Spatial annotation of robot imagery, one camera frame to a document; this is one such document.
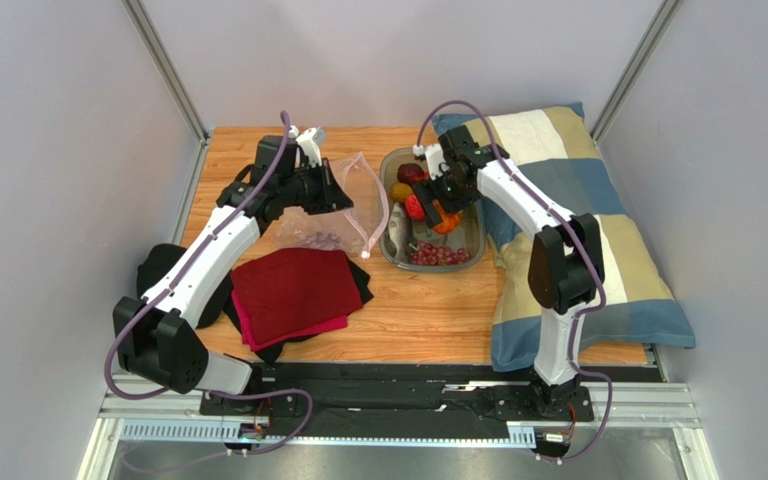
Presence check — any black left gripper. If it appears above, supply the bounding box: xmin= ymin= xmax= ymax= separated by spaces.
xmin=277 ymin=158 xmax=352 ymax=216

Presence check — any red strawberry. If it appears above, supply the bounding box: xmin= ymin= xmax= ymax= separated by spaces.
xmin=403 ymin=194 xmax=426 ymax=221

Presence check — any brown yellow round fruit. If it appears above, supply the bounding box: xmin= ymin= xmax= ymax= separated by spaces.
xmin=389 ymin=182 xmax=414 ymax=204

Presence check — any grey toy fish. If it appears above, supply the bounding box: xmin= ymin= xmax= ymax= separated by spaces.
xmin=388 ymin=202 xmax=412 ymax=263

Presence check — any clear zip top bag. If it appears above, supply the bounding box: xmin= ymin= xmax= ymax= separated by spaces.
xmin=276 ymin=151 xmax=391 ymax=260

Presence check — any dark red plum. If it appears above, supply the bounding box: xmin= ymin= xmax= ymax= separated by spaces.
xmin=396 ymin=163 xmax=427 ymax=186

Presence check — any red grape bunch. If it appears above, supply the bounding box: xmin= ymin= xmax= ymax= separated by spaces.
xmin=408 ymin=242 xmax=473 ymax=267

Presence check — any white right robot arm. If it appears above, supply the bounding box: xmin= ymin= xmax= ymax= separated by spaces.
xmin=412 ymin=126 xmax=605 ymax=418

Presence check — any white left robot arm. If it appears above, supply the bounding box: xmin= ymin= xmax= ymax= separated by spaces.
xmin=106 ymin=127 xmax=354 ymax=397

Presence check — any clear plastic food tray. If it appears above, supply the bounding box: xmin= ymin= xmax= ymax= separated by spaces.
xmin=377 ymin=146 xmax=488 ymax=274

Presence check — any dark red folded cloth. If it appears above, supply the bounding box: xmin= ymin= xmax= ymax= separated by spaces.
xmin=230 ymin=248 xmax=363 ymax=341

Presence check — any plaid pillow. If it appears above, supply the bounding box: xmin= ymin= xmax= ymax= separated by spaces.
xmin=432 ymin=103 xmax=696 ymax=372

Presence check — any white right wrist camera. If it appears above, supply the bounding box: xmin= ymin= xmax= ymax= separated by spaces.
xmin=412 ymin=143 xmax=446 ymax=180

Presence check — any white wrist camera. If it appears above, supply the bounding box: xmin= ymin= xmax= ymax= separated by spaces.
xmin=412 ymin=143 xmax=446 ymax=180
xmin=289 ymin=125 xmax=326 ymax=167

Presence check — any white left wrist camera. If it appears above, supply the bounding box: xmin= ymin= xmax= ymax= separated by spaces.
xmin=289 ymin=125 xmax=326 ymax=167

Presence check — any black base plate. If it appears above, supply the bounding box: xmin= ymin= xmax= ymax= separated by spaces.
xmin=182 ymin=359 xmax=665 ymax=441

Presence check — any left aluminium corner post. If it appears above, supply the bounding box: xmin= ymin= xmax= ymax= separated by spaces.
xmin=121 ymin=0 xmax=211 ymax=142

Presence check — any aluminium corner post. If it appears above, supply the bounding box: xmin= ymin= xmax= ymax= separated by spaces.
xmin=591 ymin=0 xmax=684 ymax=145
xmin=121 ymin=0 xmax=211 ymax=142

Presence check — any aluminium frame rail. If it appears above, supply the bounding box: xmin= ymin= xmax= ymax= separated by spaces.
xmin=79 ymin=379 xmax=718 ymax=479

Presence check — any right aluminium corner post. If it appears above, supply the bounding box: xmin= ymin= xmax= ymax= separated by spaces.
xmin=591 ymin=0 xmax=684 ymax=145

